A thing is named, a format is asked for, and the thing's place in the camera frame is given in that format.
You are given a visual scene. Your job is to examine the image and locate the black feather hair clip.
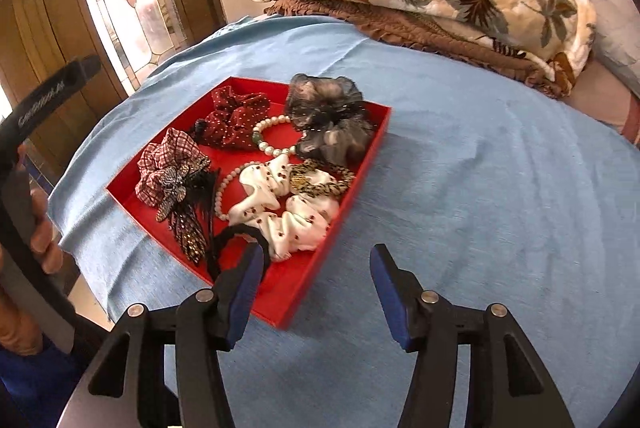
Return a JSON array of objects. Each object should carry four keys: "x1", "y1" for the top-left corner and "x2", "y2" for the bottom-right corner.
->
[{"x1": 156, "y1": 158, "x2": 219, "y2": 266}]

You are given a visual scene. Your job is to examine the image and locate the white dotted scrunchie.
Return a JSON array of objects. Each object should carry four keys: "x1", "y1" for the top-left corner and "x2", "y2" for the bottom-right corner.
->
[{"x1": 227, "y1": 154, "x2": 340, "y2": 261}]

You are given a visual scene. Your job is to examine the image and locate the black bead bracelet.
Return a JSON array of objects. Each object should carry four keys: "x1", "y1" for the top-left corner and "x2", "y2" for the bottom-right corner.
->
[{"x1": 204, "y1": 222, "x2": 274, "y2": 284}]

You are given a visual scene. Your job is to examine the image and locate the pearl bracelet with green bead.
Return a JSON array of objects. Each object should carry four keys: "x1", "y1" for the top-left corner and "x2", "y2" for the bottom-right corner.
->
[{"x1": 249, "y1": 112, "x2": 302, "y2": 160}]

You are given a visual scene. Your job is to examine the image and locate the stained glass wooden door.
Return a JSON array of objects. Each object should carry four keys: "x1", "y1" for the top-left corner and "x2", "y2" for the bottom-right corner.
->
[{"x1": 1, "y1": 0, "x2": 226, "y2": 189}]

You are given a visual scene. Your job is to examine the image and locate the grey sheer scrunchie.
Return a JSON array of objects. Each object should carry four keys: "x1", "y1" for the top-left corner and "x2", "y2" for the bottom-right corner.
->
[{"x1": 285, "y1": 74, "x2": 373, "y2": 167}]

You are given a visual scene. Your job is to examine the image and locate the dark red dotted scrunchie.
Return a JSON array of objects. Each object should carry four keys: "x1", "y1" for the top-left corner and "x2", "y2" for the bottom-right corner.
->
[{"x1": 190, "y1": 86, "x2": 270, "y2": 150}]

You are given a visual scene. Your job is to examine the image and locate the white pearl bracelet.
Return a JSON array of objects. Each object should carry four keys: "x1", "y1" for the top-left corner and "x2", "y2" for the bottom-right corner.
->
[{"x1": 214, "y1": 159, "x2": 264, "y2": 224}]

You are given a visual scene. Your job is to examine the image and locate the person's left hand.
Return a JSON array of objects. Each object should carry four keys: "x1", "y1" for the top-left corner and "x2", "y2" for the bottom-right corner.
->
[{"x1": 0, "y1": 142, "x2": 65, "y2": 358}]

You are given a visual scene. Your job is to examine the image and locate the blue bed sheet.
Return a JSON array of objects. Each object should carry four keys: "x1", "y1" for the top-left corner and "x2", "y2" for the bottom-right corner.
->
[{"x1": 49, "y1": 16, "x2": 639, "y2": 427}]

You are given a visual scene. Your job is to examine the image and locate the brown ruffled blanket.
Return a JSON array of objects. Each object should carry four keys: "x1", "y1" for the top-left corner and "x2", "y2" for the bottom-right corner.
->
[{"x1": 265, "y1": 0, "x2": 576, "y2": 99}]

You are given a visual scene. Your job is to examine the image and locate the white grey pillow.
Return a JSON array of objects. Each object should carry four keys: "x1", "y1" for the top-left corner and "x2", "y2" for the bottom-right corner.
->
[{"x1": 591, "y1": 0, "x2": 639, "y2": 96}]

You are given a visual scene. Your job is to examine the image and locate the red white plaid scrunchie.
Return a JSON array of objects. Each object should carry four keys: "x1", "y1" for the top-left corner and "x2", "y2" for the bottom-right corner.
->
[{"x1": 134, "y1": 128, "x2": 207, "y2": 208}]

